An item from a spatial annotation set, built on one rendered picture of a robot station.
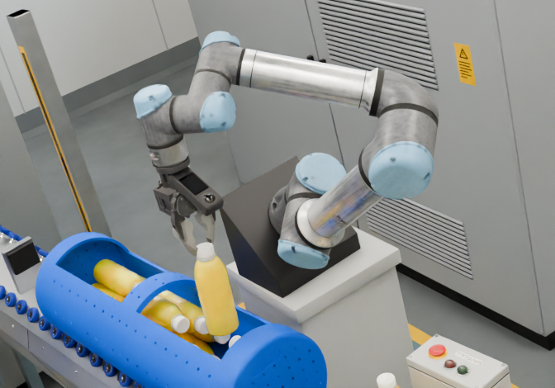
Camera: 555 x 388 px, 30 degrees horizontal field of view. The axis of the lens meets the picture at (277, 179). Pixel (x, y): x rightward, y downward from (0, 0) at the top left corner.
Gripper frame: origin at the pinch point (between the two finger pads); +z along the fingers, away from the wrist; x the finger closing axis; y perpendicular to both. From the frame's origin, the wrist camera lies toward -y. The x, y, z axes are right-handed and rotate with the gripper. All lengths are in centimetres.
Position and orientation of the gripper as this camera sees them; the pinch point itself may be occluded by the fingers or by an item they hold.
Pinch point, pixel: (203, 246)
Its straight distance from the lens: 216.1
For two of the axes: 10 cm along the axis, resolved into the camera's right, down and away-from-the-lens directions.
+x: -7.4, 4.5, -5.0
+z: 2.3, 8.7, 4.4
